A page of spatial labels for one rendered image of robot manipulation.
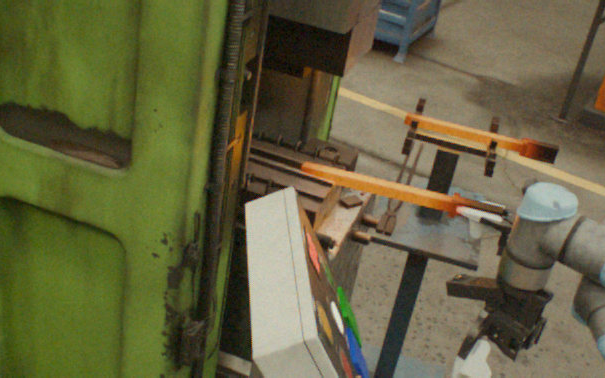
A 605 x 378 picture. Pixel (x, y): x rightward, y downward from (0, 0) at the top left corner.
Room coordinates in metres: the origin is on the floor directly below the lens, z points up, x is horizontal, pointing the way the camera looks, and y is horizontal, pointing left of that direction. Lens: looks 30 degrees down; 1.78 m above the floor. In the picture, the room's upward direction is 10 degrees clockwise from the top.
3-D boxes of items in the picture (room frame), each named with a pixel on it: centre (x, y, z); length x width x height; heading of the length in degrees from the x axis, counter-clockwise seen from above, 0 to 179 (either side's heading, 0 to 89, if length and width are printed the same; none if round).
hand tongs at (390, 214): (2.00, -0.29, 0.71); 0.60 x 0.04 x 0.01; 169
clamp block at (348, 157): (1.59, -0.05, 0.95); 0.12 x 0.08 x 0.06; 75
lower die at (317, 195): (1.46, 0.14, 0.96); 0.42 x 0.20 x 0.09; 75
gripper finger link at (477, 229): (1.33, -0.36, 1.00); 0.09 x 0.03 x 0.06; 78
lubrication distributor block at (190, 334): (1.08, 0.15, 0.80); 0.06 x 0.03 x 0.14; 165
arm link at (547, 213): (0.97, -0.36, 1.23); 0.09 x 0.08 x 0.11; 57
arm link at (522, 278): (0.98, -0.35, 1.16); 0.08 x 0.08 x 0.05
